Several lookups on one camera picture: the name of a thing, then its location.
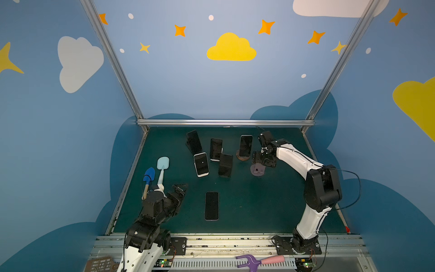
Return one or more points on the white framed phone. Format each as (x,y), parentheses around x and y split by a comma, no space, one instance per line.
(201,164)

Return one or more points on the phone on wooden stand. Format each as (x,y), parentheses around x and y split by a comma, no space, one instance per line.
(245,145)

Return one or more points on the purple pink toy fork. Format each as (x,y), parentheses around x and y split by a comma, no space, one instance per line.
(252,263)

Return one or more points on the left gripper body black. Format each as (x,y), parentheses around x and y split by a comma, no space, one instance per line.
(174,194)

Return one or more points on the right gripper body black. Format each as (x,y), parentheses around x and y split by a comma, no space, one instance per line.
(263,156)

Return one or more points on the purple round phone stand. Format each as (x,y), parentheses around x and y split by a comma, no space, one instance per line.
(257,169)

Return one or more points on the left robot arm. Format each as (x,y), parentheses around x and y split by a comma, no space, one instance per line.
(145,241)

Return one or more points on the black phone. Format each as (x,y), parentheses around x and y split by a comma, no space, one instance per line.
(225,165)
(216,149)
(194,141)

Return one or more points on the black folding phone stand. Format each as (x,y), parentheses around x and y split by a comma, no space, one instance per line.
(193,146)

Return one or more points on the light blue toy shovel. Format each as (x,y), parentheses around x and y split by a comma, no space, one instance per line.
(162,165)

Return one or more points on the brown perforated toy spatula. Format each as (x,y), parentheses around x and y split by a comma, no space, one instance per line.
(104,264)

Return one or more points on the round wooden phone stand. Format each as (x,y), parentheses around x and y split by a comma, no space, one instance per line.
(242,158)

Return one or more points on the purple phone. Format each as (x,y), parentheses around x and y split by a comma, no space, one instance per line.
(212,206)

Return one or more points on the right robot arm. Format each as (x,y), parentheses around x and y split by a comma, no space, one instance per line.
(322,188)

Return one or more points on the aluminium frame rail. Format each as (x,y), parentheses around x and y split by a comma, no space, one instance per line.
(193,122)

